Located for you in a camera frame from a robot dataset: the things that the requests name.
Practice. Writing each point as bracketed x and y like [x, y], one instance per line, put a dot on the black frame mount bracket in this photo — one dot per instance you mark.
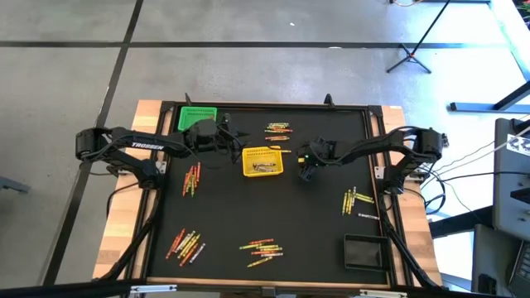
[188, 100]
[329, 100]

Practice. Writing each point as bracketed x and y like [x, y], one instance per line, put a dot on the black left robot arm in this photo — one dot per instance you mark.
[145, 145]

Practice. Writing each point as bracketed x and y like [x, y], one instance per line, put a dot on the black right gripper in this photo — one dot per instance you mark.
[321, 151]

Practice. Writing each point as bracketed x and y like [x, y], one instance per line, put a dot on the dark floor beam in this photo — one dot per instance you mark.
[459, 223]

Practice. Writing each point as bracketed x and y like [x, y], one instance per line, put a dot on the blue metal floor beam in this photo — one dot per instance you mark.
[476, 107]

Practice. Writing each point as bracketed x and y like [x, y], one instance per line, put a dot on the light wooden table board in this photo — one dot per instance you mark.
[418, 232]
[120, 232]

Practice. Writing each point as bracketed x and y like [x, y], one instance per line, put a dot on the yellow plastic basket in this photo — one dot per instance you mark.
[252, 157]

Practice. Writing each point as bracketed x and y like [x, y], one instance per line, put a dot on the black crayon white wrapper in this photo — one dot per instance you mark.
[183, 243]
[265, 169]
[368, 216]
[273, 254]
[263, 165]
[198, 252]

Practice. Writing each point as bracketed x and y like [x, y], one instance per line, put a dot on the black white marker tag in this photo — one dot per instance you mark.
[518, 145]

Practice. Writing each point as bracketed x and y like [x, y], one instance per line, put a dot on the grey equipment box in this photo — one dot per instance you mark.
[492, 256]

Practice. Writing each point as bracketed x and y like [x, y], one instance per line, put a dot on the black plastic basket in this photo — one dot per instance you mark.
[366, 252]

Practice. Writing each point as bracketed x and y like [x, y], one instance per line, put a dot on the grey metal cabinet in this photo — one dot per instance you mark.
[511, 186]

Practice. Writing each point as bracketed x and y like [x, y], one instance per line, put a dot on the white desk blue edge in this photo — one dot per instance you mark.
[511, 33]

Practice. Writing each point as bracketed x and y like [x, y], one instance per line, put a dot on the dark keyboard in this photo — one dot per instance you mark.
[522, 269]

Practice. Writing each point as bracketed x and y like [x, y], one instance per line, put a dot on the black rig beam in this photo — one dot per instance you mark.
[62, 289]

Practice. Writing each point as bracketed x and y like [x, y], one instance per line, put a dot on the silver metal bracket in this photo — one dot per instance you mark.
[153, 288]
[383, 294]

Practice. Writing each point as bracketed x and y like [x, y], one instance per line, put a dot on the green plastic basket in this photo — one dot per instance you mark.
[192, 116]

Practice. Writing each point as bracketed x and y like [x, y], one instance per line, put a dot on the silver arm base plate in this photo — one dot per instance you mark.
[379, 172]
[161, 167]

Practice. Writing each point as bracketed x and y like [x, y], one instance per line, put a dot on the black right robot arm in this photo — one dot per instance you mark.
[372, 145]

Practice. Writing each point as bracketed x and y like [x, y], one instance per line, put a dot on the grey chair base leg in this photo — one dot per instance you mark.
[12, 185]

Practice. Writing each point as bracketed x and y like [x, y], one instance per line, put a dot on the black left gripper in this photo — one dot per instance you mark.
[205, 132]

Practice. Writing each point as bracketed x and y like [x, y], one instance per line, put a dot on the black tripod stand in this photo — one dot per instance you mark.
[410, 56]

